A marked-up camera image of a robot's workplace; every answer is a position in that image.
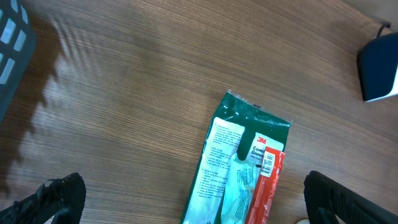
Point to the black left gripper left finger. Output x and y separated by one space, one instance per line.
62 201

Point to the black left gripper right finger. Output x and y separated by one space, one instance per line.
328 202

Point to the red sachet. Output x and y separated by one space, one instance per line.
266 187

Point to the light green sachet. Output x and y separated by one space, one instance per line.
239 190

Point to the green glove package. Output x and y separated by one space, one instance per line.
238 127

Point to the green lid jar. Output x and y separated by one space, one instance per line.
303 221

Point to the white barcode scanner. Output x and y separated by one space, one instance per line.
377 66

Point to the grey plastic basket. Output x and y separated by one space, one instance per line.
18 42

